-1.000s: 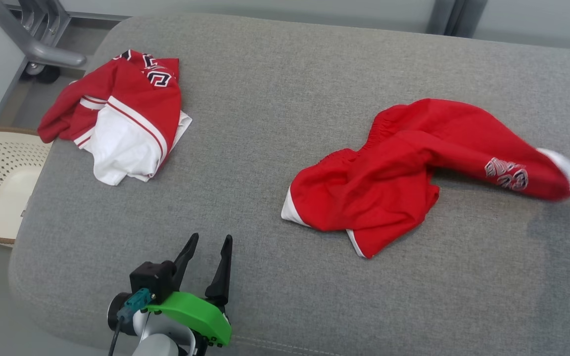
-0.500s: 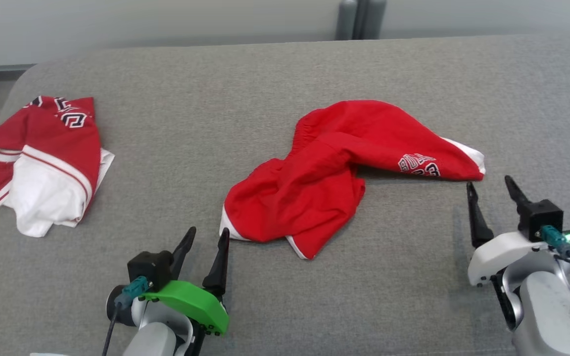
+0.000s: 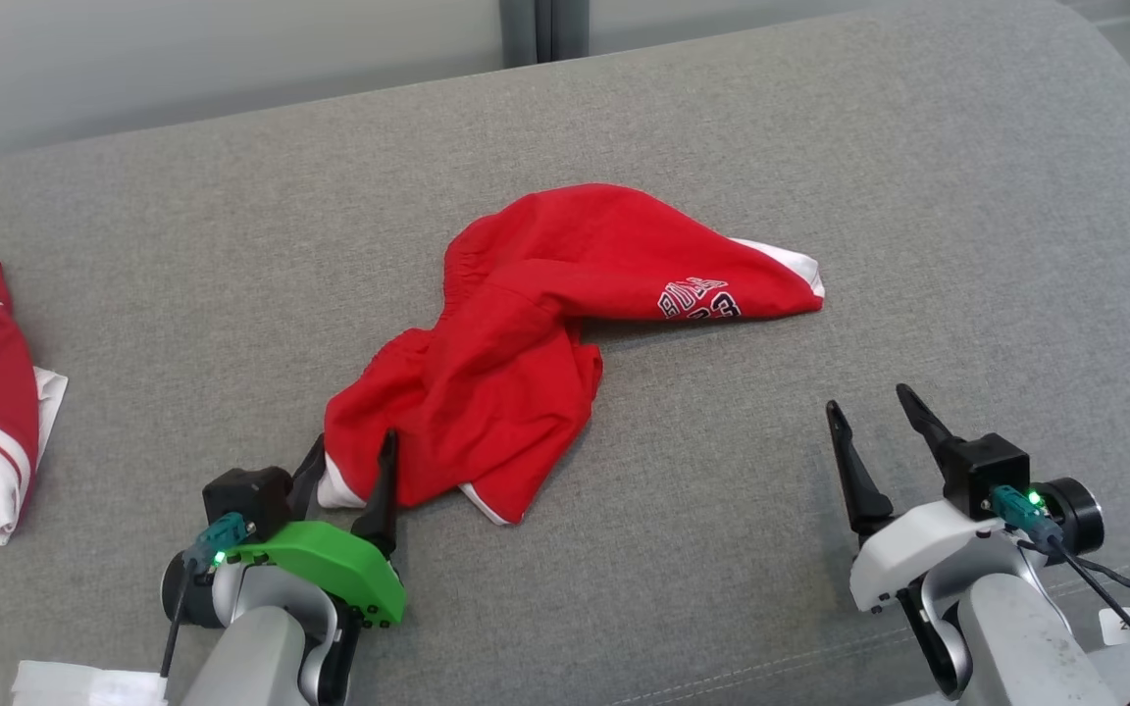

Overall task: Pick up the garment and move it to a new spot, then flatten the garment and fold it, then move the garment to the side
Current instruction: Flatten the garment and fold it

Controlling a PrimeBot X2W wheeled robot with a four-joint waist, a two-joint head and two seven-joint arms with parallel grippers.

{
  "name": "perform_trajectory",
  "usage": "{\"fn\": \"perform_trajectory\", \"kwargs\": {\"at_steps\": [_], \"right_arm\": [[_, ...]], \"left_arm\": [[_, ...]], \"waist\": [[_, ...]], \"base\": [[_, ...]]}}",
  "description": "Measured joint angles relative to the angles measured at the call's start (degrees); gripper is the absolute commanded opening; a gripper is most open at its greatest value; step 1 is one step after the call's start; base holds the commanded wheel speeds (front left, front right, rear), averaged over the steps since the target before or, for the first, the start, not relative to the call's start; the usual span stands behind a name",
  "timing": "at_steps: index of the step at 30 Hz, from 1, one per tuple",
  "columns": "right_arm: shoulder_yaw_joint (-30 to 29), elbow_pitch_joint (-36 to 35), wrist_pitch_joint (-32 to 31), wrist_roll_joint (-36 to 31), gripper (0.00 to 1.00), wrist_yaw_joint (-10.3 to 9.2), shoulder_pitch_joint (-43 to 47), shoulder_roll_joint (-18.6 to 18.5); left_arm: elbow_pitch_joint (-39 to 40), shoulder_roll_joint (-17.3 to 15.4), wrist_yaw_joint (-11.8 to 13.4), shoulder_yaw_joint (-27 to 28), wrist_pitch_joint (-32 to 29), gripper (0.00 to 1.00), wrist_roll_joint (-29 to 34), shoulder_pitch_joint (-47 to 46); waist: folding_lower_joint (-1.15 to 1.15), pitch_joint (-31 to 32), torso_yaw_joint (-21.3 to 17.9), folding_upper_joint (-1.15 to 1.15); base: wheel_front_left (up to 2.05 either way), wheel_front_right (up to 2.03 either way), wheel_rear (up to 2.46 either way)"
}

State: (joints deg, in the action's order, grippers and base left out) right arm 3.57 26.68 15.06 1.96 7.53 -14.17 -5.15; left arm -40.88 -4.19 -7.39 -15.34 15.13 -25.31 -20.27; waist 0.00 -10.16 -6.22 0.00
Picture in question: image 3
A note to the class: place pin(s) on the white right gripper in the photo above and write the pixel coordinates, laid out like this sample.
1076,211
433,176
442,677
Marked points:
898,554

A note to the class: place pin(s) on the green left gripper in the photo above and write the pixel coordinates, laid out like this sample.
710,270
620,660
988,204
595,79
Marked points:
339,569

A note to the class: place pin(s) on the red basketball shorts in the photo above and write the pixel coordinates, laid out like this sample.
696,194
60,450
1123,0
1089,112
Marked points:
506,392

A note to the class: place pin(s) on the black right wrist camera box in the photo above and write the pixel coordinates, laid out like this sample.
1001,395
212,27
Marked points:
987,471

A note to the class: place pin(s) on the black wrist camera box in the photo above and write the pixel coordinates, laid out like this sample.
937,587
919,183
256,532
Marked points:
987,471
246,495

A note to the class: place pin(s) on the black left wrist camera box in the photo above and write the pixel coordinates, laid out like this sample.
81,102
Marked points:
246,495

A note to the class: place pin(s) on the grey partition post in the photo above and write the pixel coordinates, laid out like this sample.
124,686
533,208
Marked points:
545,29

